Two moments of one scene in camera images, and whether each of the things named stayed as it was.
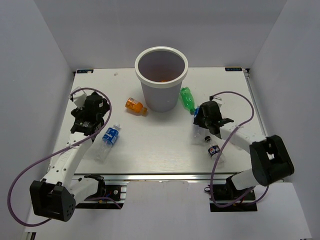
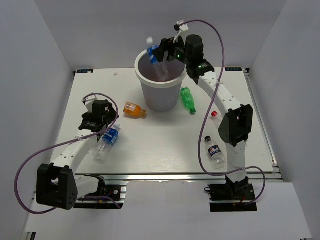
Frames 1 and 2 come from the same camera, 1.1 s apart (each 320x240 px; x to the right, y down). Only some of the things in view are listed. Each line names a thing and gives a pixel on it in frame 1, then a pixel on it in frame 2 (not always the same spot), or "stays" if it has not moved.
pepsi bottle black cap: x=214 y=151 stays
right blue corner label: x=233 y=69 stays
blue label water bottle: x=109 y=138 stays
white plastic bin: x=161 y=70 stays
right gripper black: x=199 y=121 → x=165 y=45
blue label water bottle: x=199 y=133 → x=162 y=67
